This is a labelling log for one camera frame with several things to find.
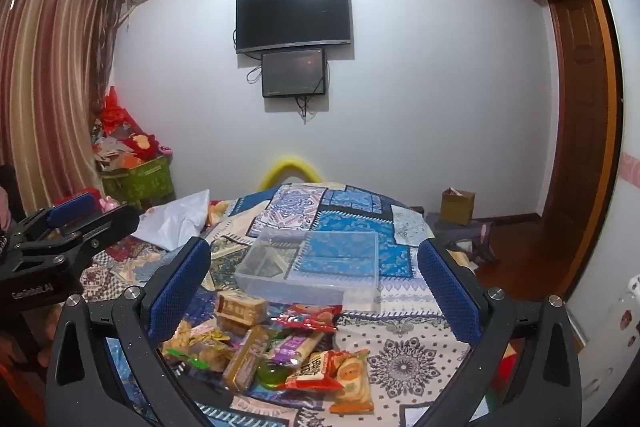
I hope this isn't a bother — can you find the small black wall monitor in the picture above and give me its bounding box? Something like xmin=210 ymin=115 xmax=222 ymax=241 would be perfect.
xmin=261 ymin=49 xmax=328 ymax=98

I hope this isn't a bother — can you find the red plastic bag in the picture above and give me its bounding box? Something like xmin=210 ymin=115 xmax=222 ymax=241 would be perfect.
xmin=101 ymin=87 xmax=135 ymax=130

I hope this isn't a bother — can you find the yellow foam ring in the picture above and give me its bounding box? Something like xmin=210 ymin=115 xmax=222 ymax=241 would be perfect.
xmin=257 ymin=154 xmax=323 ymax=190

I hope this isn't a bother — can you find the clear fried snack packet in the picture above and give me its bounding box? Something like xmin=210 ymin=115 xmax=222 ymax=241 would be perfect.
xmin=192 ymin=327 xmax=233 ymax=375
xmin=162 ymin=319 xmax=202 ymax=360

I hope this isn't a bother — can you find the clear plastic container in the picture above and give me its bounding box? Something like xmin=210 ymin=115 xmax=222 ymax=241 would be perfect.
xmin=234 ymin=228 xmax=381 ymax=313

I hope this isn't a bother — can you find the black cable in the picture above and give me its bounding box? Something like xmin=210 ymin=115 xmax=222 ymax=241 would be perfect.
xmin=295 ymin=94 xmax=314 ymax=124

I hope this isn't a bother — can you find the large black wall television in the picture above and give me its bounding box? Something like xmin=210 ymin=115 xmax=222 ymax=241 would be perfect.
xmin=236 ymin=0 xmax=351 ymax=54

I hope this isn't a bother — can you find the brown wooden door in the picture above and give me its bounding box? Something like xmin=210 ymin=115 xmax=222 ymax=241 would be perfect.
xmin=542 ymin=0 xmax=623 ymax=303

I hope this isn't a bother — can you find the tan cake packet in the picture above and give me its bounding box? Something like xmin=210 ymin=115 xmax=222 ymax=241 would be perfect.
xmin=216 ymin=289 xmax=269 ymax=328

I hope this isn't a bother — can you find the white cloth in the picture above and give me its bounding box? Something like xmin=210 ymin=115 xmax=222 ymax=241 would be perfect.
xmin=137 ymin=189 xmax=211 ymax=250

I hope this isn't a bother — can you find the striped red beige curtain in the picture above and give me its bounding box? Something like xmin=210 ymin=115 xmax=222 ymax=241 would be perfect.
xmin=0 ymin=0 xmax=133 ymax=228

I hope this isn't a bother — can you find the red white cracker packet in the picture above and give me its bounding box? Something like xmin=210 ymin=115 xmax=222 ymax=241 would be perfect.
xmin=277 ymin=349 xmax=346 ymax=392

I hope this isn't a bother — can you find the orange cracker packet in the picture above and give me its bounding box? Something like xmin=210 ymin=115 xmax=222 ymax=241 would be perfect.
xmin=330 ymin=349 xmax=376 ymax=413

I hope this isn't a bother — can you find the brown cardboard box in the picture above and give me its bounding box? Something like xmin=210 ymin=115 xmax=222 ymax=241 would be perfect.
xmin=441 ymin=187 xmax=476 ymax=226

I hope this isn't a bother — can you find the person's left hand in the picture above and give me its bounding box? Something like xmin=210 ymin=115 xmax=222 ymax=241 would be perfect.
xmin=39 ymin=307 xmax=68 ymax=368

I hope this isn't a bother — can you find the blue patchwork blanket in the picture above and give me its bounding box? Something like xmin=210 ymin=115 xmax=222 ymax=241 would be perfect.
xmin=80 ymin=181 xmax=506 ymax=427

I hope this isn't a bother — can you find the red snack packet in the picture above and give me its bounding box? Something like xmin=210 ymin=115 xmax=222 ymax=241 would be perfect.
xmin=270 ymin=304 xmax=343 ymax=333

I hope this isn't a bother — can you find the long gold-striped cake packet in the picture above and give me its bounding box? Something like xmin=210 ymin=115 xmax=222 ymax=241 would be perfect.
xmin=222 ymin=326 xmax=271 ymax=390

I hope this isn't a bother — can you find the grey cloth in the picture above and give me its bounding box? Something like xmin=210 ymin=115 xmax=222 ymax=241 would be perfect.
xmin=425 ymin=207 xmax=501 ymax=265

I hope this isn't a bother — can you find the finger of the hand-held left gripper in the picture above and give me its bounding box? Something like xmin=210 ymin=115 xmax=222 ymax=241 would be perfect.
xmin=12 ymin=206 xmax=141 ymax=269
xmin=10 ymin=189 xmax=103 ymax=239

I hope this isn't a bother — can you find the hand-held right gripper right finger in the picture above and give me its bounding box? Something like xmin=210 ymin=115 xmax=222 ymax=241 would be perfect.
xmin=417 ymin=238 xmax=586 ymax=427

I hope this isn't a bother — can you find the orange plush toy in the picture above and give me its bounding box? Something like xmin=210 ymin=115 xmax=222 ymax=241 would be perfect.
xmin=206 ymin=201 xmax=233 ymax=228

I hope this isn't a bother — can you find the red plush toy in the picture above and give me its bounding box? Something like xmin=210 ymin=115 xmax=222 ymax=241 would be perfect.
xmin=122 ymin=134 xmax=158 ymax=158

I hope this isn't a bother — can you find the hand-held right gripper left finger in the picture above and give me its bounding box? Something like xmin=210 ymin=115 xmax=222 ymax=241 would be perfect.
xmin=45 ymin=236 xmax=213 ymax=427

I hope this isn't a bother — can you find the purple stick snack packet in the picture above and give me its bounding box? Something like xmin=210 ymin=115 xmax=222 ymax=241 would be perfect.
xmin=267 ymin=332 xmax=326 ymax=365

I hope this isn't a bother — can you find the green storage box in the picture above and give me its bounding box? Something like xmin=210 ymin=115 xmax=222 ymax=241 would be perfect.
xmin=97 ymin=157 xmax=176 ymax=210

